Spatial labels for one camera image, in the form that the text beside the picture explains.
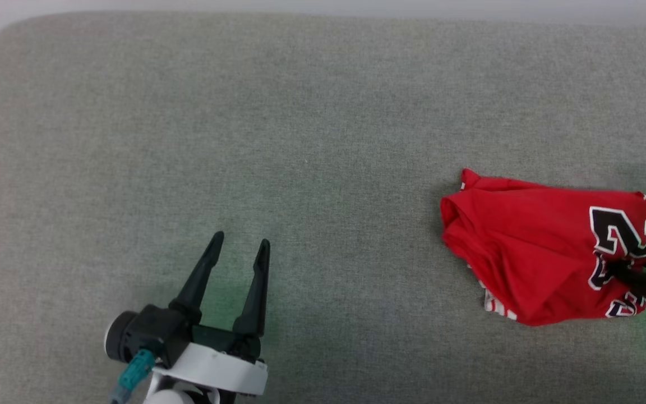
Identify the teal cable connector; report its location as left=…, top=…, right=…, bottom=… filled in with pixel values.
left=118, top=349, right=157, bottom=392

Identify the red basketball jersey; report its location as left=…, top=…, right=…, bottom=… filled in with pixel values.
left=440, top=168, right=646, bottom=327

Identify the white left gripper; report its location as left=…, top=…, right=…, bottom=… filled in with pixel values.
left=152, top=231, right=271, bottom=397

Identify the grey fabric sofa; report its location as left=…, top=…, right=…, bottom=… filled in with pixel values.
left=0, top=11, right=646, bottom=404

